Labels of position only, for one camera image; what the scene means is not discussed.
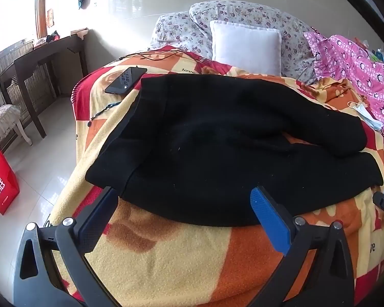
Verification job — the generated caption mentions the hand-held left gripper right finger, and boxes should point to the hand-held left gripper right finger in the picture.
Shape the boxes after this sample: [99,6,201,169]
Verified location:
[250,186,354,307]

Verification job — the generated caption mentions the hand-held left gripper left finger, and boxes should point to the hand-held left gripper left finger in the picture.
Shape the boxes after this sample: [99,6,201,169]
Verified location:
[13,185,119,307]

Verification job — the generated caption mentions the black pants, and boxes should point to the black pants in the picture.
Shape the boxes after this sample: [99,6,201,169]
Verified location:
[85,73,384,227]

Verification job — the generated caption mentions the orange red yellow printed blanket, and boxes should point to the orange red yellow printed blanket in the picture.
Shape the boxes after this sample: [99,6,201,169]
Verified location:
[48,46,384,307]

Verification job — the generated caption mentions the blue face mask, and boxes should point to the blue face mask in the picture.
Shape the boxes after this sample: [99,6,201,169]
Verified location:
[347,101,384,131]

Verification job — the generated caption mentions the red shopping bag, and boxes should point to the red shopping bag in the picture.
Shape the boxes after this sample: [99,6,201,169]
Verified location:
[0,145,20,215]

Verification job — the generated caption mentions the pink penguin print quilt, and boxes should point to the pink penguin print quilt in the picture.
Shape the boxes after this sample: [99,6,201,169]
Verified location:
[303,31,384,171]

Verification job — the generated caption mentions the black smartphone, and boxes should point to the black smartphone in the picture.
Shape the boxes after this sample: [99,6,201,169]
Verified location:
[104,67,148,95]

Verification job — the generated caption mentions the white chair with lace cushion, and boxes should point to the white chair with lace cushion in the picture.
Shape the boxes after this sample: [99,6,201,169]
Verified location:
[0,64,33,148]

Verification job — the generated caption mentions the dark wooden desk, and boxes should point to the dark wooden desk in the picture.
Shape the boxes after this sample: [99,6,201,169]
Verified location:
[0,29,90,139]

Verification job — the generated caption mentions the white pillow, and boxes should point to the white pillow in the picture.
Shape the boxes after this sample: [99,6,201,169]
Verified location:
[209,20,282,76]

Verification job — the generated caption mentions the woven rattan rack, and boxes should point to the woven rattan rack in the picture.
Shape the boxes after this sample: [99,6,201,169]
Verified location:
[0,40,56,112]

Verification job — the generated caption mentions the cardboard box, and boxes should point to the cardboard box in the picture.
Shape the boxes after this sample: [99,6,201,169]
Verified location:
[70,28,90,41]

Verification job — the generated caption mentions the small floral pillow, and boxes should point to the small floral pillow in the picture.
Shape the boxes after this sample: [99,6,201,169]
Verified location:
[150,12,212,61]

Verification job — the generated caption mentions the large floral pillow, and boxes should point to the large floral pillow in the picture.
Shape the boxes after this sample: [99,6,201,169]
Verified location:
[189,1,317,85]

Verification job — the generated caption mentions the black beaded cord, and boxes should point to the black beaded cord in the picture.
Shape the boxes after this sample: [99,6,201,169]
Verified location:
[87,101,122,127]

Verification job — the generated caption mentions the black cable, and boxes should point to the black cable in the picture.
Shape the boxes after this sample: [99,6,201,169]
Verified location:
[119,49,212,68]

